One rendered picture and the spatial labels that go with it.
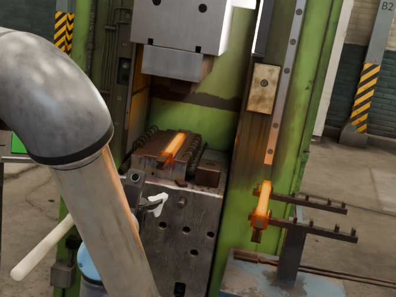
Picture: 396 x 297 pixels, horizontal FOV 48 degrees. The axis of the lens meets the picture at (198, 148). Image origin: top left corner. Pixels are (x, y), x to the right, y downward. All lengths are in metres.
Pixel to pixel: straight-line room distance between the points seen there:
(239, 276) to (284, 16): 0.88
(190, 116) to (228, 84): 0.22
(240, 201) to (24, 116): 1.26
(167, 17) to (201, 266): 0.86
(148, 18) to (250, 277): 0.90
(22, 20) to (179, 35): 7.88
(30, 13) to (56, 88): 8.61
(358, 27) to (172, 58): 5.96
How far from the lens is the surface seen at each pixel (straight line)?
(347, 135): 7.05
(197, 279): 1.65
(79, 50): 1.72
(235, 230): 1.77
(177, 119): 2.00
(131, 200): 1.09
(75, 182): 0.61
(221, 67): 1.94
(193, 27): 1.47
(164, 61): 1.49
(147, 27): 1.50
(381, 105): 7.39
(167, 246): 1.60
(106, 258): 0.72
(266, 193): 1.44
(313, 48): 1.61
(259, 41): 1.56
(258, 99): 1.59
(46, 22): 8.94
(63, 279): 1.99
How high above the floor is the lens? 1.47
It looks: 16 degrees down
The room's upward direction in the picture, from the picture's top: 9 degrees clockwise
